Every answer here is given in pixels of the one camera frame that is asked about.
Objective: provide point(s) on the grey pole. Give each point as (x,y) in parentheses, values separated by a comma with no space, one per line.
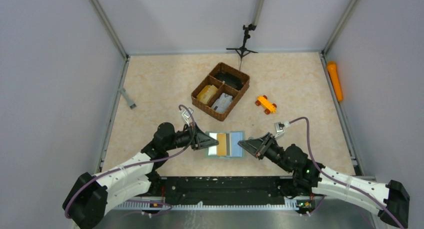
(257,12)

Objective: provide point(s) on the orange cylindrical handle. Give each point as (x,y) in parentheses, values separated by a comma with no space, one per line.
(332,70)

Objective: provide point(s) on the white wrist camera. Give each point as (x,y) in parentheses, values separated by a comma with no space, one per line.
(186,115)
(280,128)

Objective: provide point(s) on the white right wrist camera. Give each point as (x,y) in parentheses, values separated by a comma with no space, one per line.
(280,128)

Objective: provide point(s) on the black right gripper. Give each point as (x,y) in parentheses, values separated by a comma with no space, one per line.
(265,146)

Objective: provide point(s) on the green leather card holder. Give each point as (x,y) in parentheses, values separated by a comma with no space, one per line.
(236,150)

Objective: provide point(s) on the grey small tool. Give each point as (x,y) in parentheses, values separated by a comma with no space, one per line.
(129,101)

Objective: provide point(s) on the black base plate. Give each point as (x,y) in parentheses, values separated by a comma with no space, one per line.
(231,191)

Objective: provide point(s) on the black item in basket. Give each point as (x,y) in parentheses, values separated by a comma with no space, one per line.
(229,79)

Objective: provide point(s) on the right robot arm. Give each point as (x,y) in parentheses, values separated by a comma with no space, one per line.
(389,201)

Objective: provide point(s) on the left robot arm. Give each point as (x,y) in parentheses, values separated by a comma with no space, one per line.
(93,195)

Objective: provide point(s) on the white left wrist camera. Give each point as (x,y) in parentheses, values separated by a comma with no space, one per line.
(186,115)

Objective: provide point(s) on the brown woven divided basket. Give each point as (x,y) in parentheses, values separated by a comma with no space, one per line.
(223,87)

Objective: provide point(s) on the small orange red object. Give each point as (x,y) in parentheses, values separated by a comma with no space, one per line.
(268,107)

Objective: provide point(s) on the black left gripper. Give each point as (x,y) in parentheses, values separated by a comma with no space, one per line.
(195,137)

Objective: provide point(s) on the yellow item in basket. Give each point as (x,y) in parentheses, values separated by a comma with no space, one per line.
(206,93)

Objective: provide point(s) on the black mini tripod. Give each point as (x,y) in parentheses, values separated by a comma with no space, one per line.
(243,51)

